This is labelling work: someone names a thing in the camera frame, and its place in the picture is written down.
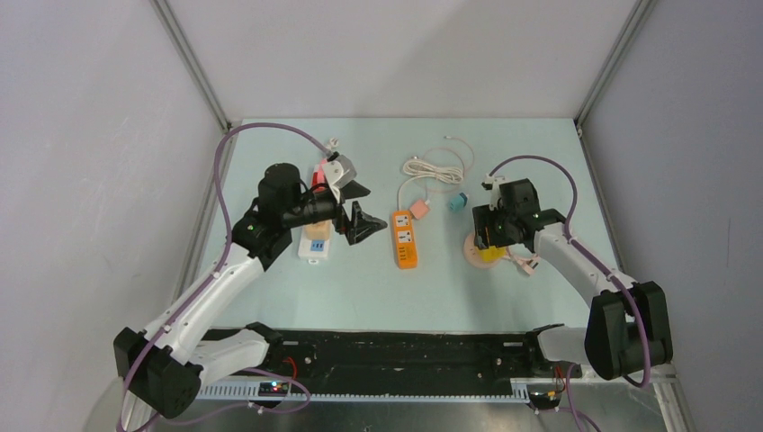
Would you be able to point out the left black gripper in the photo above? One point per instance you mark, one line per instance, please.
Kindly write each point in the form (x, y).
(361, 224)

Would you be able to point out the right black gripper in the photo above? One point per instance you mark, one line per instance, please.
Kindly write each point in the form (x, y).
(483, 217)

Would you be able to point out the yellow cube socket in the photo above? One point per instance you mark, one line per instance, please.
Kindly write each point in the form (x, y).
(492, 254)

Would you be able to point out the pink round power strip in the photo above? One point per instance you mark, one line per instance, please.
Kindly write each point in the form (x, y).
(471, 255)

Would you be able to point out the beige dragon cube adapter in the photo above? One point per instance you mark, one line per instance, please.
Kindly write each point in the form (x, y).
(319, 230)

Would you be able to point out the red cube socket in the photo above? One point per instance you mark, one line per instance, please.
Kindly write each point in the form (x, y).
(318, 188)

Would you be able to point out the white multicolour power strip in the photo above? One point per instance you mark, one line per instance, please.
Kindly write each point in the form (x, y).
(313, 251)

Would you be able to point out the pink plug adapter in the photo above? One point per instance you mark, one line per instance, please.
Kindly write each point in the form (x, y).
(319, 176)

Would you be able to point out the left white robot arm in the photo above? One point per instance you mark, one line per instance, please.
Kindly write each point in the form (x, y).
(168, 362)

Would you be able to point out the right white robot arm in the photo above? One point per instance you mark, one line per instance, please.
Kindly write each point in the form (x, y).
(628, 328)

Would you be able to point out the teal small charger plug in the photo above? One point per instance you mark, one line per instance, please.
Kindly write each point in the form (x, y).
(458, 202)

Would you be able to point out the salmon pink charger plug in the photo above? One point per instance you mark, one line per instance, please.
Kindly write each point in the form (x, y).
(419, 209)

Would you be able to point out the orange power strip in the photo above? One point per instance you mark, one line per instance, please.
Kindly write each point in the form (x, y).
(404, 242)

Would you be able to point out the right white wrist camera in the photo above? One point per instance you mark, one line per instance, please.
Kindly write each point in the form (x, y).
(492, 183)

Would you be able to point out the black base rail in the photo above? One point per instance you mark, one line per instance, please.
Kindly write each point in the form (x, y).
(406, 367)

